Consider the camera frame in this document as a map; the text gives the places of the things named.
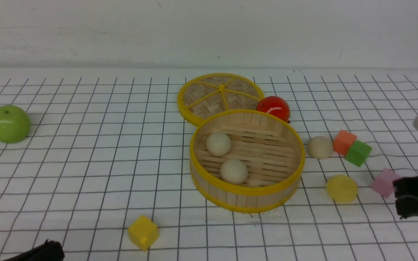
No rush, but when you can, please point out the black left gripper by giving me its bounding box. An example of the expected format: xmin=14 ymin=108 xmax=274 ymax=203
xmin=5 ymin=240 xmax=65 ymax=261

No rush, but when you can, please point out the yellow bun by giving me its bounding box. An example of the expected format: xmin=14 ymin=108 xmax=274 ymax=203
xmin=326 ymin=174 xmax=358 ymax=203

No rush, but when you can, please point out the white bun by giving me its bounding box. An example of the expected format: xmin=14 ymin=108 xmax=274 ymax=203
xmin=206 ymin=132 xmax=231 ymax=157
xmin=306 ymin=136 xmax=333 ymax=159
xmin=220 ymin=159 xmax=249 ymax=185

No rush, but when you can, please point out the white bun front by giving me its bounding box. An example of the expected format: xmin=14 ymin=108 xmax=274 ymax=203
xmin=220 ymin=159 xmax=249 ymax=185

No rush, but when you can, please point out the bamboo steamer tray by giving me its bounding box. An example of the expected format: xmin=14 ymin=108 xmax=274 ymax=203
xmin=189 ymin=109 xmax=305 ymax=213

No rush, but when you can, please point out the bamboo steamer lid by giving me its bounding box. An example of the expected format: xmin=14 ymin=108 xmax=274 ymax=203
xmin=176 ymin=73 xmax=265 ymax=126

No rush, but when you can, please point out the pink cube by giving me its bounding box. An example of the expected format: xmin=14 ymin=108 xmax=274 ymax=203
xmin=370 ymin=167 xmax=401 ymax=198

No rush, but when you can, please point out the green cube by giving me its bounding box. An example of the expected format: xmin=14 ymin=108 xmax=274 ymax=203
xmin=345 ymin=140 xmax=372 ymax=167

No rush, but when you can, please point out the yellow cube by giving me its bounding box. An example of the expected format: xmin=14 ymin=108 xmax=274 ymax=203
xmin=127 ymin=215 xmax=159 ymax=251

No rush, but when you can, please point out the orange cube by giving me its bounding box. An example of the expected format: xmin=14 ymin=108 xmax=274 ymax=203
xmin=332 ymin=129 xmax=357 ymax=156

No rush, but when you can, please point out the checkered white tablecloth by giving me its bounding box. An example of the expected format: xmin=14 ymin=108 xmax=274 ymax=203
xmin=0 ymin=68 xmax=418 ymax=261

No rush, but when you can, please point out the green apple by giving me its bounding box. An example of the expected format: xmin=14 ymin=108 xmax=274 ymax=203
xmin=0 ymin=105 xmax=31 ymax=144

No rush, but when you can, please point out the red tomato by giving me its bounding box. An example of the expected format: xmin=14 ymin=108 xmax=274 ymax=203
xmin=257 ymin=96 xmax=291 ymax=123

